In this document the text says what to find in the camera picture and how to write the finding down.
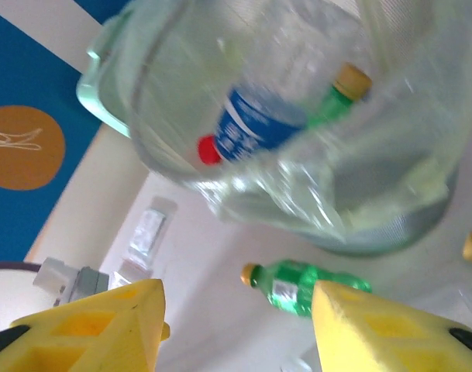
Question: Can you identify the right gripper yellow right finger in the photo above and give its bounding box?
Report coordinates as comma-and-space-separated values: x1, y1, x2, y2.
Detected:
311, 281, 472, 372

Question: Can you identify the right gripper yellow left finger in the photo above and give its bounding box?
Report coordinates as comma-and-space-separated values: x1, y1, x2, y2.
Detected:
0, 278, 171, 372

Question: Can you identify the blue label clear bottle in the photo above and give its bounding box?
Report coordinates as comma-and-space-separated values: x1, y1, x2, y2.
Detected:
196, 87, 310, 166

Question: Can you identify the clear plastic bin liner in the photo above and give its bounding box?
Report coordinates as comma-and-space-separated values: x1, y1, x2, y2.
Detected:
126, 0, 472, 249

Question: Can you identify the small clear plastic packet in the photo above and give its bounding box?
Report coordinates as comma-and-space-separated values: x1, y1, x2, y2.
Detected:
126, 197, 178, 268

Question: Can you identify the mint green plastic case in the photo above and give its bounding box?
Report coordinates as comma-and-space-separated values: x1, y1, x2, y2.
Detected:
74, 7, 151, 140

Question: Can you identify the grey white wall fixture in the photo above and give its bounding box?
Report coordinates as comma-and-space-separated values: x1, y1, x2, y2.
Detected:
33, 257, 111, 307

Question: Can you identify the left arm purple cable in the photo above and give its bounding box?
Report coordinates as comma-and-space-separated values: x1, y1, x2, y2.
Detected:
0, 261, 43, 272

